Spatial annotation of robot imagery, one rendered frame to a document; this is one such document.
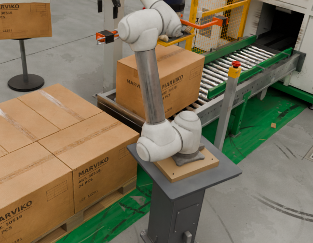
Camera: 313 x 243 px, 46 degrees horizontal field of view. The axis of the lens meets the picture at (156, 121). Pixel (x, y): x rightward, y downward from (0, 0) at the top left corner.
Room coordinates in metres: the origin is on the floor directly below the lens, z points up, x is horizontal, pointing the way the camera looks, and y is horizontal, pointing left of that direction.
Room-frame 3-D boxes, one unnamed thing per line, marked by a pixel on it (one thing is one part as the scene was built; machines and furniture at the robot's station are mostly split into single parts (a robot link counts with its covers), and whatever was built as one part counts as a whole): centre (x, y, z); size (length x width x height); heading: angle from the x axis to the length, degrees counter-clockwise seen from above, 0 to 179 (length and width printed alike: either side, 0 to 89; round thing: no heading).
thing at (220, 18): (2.74, -0.39, 1.26); 0.09 x 0.08 x 0.05; 52
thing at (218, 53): (3.74, -0.54, 0.60); 1.60 x 0.10 x 0.09; 141
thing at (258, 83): (3.09, -0.78, 0.50); 2.31 x 0.05 x 0.19; 141
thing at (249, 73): (3.40, -0.96, 0.60); 1.60 x 0.10 x 0.09; 141
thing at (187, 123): (1.70, -0.17, 0.95); 0.18 x 0.16 x 0.22; 132
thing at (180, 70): (2.66, 0.00, 0.75); 0.60 x 0.40 x 0.40; 144
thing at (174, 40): (2.61, -0.08, 1.15); 0.34 x 0.10 x 0.05; 142
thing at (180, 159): (1.72, -0.20, 0.81); 0.22 x 0.18 x 0.06; 119
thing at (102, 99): (2.39, 0.22, 0.58); 0.70 x 0.03 x 0.06; 51
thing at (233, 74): (2.52, -0.54, 0.50); 0.07 x 0.07 x 1.00; 51
